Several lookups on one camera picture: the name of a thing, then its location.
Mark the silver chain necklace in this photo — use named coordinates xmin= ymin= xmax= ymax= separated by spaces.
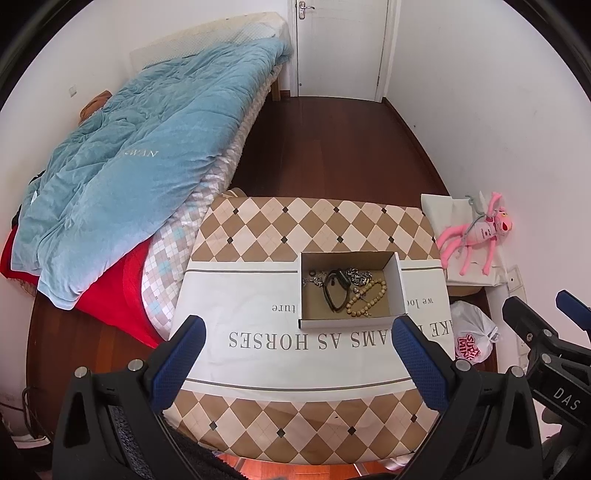
xmin=345 ymin=267 xmax=375 ymax=289

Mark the white plastic bag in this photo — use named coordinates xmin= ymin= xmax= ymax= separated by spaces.
xmin=451 ymin=301 xmax=500 ymax=365

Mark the red blanket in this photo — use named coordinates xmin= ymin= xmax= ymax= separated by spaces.
xmin=0 ymin=225 xmax=165 ymax=350

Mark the pink panther plush toy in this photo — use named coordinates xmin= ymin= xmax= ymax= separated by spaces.
xmin=436 ymin=192 xmax=514 ymax=276

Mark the checkered mattress sheet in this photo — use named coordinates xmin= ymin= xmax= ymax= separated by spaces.
xmin=140 ymin=65 xmax=283 ymax=339

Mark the white cardboard box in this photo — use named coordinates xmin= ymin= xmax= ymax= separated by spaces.
xmin=298 ymin=251 xmax=407 ymax=331

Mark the black smart band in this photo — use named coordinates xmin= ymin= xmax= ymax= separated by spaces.
xmin=322 ymin=269 xmax=351 ymax=313

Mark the light blue quilt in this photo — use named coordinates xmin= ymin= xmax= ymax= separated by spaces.
xmin=11 ymin=38 xmax=290 ymax=310

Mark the white door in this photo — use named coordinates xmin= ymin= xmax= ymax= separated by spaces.
xmin=294 ymin=0 xmax=397 ymax=101

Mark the white wall socket strip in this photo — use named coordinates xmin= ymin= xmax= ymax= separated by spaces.
xmin=507 ymin=265 xmax=530 ymax=370

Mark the wooden bead bracelet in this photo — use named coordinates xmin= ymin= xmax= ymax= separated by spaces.
xmin=345 ymin=278 xmax=389 ymax=319

